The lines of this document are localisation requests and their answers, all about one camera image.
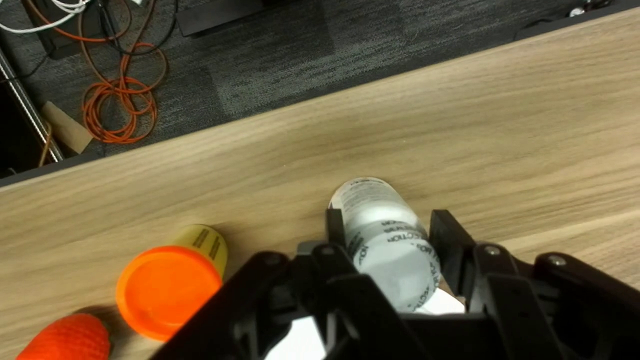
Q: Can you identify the yellow bottle orange lid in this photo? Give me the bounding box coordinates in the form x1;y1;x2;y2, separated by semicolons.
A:
114;223;229;343

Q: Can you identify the orange coiled cable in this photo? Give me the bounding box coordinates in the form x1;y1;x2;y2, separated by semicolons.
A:
25;0;181;147

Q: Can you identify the tan cardboard piece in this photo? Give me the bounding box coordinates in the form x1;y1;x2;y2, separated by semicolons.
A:
39;98;95;156

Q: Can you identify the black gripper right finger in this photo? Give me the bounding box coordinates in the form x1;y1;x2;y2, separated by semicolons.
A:
429;207;640;360

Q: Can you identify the white pill bottle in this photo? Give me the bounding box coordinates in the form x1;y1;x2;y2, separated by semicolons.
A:
327;176;445;315

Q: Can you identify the thin white floor cable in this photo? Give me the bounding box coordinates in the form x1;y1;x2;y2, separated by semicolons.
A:
0;0;91;36

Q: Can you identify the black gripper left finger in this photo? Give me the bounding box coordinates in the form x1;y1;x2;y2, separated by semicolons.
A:
151;206;428;360

